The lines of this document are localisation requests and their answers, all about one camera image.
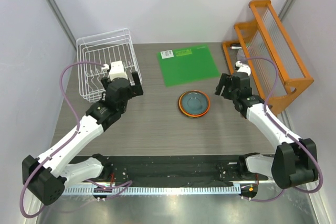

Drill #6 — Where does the red floral plate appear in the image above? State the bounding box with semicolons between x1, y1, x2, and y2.
178;90;212;118

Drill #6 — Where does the dark teal plate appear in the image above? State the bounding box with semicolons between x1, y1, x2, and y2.
180;91;209;115

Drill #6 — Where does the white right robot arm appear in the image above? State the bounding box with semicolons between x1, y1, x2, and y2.
215;72;323;189

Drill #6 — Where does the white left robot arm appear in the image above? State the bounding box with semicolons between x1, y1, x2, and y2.
22;71;143;206

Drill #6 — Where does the orange wooden shelf rack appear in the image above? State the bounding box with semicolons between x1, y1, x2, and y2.
222;0;314;114

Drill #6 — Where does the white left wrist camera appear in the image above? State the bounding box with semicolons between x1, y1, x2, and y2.
101;61;128;81

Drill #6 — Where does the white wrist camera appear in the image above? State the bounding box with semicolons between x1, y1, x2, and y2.
235;61;251;76
101;61;128;81

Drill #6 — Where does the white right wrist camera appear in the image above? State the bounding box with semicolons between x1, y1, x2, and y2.
235;61;251;76

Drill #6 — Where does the white wire dish rack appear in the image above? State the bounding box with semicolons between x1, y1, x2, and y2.
76;28;142;103

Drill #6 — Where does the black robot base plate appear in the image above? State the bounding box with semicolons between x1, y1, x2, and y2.
70;154;274;187

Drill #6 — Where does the aluminium slotted rail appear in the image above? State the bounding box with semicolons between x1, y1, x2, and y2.
62;184;241;196

